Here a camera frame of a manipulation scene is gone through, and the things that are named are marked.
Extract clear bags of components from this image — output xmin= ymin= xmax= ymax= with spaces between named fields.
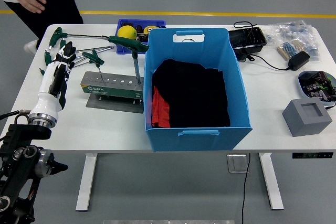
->
xmin=265 ymin=19 xmax=321 ymax=62

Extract person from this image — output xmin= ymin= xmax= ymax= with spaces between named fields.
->
xmin=0 ymin=0 xmax=84 ymax=56

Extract green grey wrench holder stand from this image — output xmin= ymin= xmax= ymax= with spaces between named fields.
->
xmin=80 ymin=71 xmax=144 ymax=114

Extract grey cube box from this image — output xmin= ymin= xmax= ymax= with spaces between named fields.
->
xmin=282 ymin=98 xmax=333 ymax=137

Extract pile of electronic parts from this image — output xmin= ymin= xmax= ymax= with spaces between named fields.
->
xmin=299 ymin=70 xmax=336 ymax=102

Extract light blue plate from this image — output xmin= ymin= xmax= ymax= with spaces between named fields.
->
xmin=298 ymin=70 xmax=336 ymax=104

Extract small blue parts bin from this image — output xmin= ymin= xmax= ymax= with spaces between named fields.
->
xmin=115 ymin=18 xmax=167 ymax=56

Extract person's white shoe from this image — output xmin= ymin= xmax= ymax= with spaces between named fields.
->
xmin=23 ymin=39 xmax=39 ymax=56

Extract large green T-handle hex wrench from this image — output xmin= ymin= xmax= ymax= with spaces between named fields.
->
xmin=108 ymin=35 xmax=150 ymax=86

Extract black adapter cable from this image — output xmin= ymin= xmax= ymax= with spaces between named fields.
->
xmin=233 ymin=20 xmax=291 ymax=71

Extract black cloth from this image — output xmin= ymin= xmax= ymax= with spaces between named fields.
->
xmin=151 ymin=58 xmax=231 ymax=128

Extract resistor tape strips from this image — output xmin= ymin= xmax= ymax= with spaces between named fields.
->
xmin=276 ymin=39 xmax=307 ymax=61

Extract black power adapter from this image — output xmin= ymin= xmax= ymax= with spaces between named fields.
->
xmin=288 ymin=50 xmax=311 ymax=71

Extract long green T-handle hex wrench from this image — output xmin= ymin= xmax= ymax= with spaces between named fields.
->
xmin=48 ymin=26 xmax=111 ymax=48

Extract large blue storage box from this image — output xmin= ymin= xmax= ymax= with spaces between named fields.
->
xmin=143 ymin=27 xmax=253 ymax=153

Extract black plastic tray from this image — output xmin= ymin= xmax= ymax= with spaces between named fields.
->
xmin=227 ymin=27 xmax=268 ymax=61

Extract black floor cable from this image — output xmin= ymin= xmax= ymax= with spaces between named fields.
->
xmin=240 ymin=152 xmax=251 ymax=224

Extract small green T-handle hex wrench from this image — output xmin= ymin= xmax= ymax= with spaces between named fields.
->
xmin=90 ymin=49 xmax=109 ymax=84

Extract metal floor socket plate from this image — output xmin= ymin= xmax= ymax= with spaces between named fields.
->
xmin=227 ymin=154 xmax=250 ymax=174

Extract yellow tape measure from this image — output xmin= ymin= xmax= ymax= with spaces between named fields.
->
xmin=143 ymin=25 xmax=160 ymax=36

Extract white table leg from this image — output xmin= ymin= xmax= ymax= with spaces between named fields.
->
xmin=75 ymin=153 xmax=98 ymax=212
xmin=258 ymin=152 xmax=285 ymax=210

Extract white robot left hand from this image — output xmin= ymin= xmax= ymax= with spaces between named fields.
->
xmin=28 ymin=41 xmax=77 ymax=123

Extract black table control panel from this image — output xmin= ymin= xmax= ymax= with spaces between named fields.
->
xmin=292 ymin=152 xmax=334 ymax=159

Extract red cloth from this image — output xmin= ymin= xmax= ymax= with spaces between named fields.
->
xmin=151 ymin=85 xmax=171 ymax=128

